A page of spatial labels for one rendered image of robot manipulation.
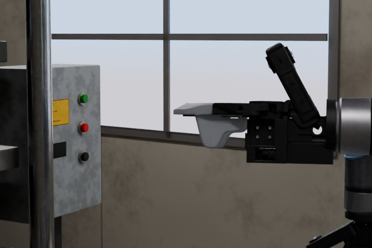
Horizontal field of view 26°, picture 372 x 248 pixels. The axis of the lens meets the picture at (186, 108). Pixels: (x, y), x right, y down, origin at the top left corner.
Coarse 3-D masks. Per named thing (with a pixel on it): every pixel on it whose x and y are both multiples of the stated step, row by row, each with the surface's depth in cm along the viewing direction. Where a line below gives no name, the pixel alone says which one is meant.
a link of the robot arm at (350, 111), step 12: (336, 108) 104; (348, 108) 103; (360, 108) 103; (336, 120) 103; (348, 120) 102; (360, 120) 102; (336, 132) 103; (348, 132) 102; (360, 132) 102; (336, 144) 104; (348, 144) 103; (360, 144) 103
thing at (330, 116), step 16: (272, 112) 104; (288, 112) 106; (256, 128) 105; (272, 128) 105; (288, 128) 106; (304, 128) 105; (256, 144) 105; (272, 144) 105; (288, 144) 105; (304, 144) 105; (320, 144) 105; (256, 160) 104; (272, 160) 108; (288, 160) 105; (304, 160) 105; (320, 160) 104
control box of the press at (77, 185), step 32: (64, 64) 229; (0, 96) 208; (64, 96) 214; (96, 96) 227; (0, 128) 209; (64, 128) 215; (96, 128) 228; (64, 160) 216; (96, 160) 228; (0, 192) 210; (64, 192) 216; (96, 192) 229
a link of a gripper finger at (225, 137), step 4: (188, 116) 114; (192, 116) 113; (224, 116) 111; (228, 116) 111; (232, 116) 110; (236, 116) 110; (244, 116) 111; (244, 120) 111; (244, 124) 111; (244, 128) 111; (228, 132) 112; (232, 132) 112; (236, 132) 111; (240, 132) 111; (224, 136) 112; (228, 136) 112; (224, 140) 112; (220, 144) 112; (224, 144) 112
